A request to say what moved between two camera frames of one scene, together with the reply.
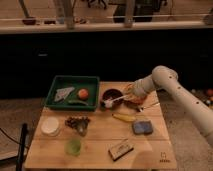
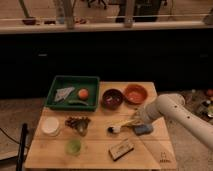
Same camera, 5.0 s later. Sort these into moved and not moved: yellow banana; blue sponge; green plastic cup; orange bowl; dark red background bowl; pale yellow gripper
Moved: pale yellow gripper; yellow banana
Not moved: green plastic cup; orange bowl; dark red background bowl; blue sponge
